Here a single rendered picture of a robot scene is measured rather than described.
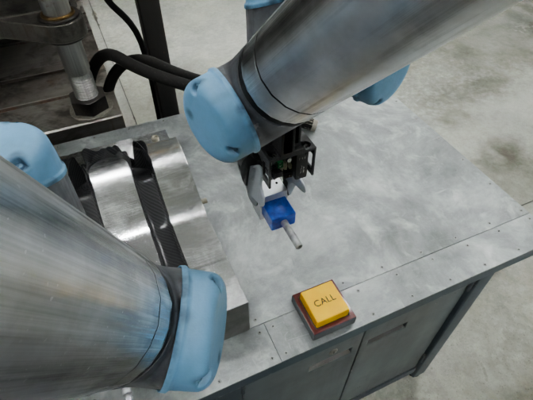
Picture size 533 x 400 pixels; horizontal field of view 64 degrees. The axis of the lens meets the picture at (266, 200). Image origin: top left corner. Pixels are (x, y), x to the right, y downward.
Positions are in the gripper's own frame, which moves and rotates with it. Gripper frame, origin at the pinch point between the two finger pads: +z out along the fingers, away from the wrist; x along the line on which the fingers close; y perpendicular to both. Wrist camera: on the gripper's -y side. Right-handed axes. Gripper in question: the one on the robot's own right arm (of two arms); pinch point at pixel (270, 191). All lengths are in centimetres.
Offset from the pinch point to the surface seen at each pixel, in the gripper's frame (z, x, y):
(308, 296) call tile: 11.3, 0.4, 14.6
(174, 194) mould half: 4.8, -14.2, -10.5
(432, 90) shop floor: 95, 166, -122
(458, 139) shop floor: 95, 148, -78
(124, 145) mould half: 8.9, -19.8, -33.7
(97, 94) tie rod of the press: 12, -22, -62
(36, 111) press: 16, -38, -67
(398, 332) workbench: 47, 28, 15
